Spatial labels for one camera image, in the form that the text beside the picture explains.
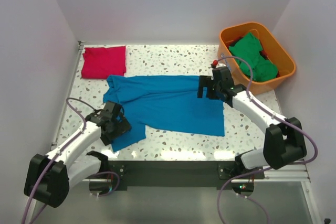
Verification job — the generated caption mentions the blue t shirt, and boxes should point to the blue t shirt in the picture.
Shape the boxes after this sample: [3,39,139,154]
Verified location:
[103,75,225,152]

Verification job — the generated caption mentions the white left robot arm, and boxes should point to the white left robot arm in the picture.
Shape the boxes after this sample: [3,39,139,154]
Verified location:
[24,102,131,208]

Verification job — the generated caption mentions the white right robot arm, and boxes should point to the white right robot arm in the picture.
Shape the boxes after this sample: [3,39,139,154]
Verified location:
[197,67,307,178]

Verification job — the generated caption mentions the orange plastic basket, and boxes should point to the orange plastic basket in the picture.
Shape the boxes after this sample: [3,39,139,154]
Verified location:
[217,22,296,95]

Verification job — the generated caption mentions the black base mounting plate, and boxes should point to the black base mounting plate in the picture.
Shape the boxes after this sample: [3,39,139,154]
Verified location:
[88,160,265,193]

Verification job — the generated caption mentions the green t shirt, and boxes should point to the green t shirt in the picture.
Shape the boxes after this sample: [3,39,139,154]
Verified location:
[229,33,278,82]

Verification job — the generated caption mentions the folded red t shirt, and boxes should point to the folded red t shirt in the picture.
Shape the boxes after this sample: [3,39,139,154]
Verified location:
[81,46,126,79]

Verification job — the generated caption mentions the aluminium frame rail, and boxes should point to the aluminium frame rail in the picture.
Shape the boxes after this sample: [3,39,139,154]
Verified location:
[264,163,310,182]

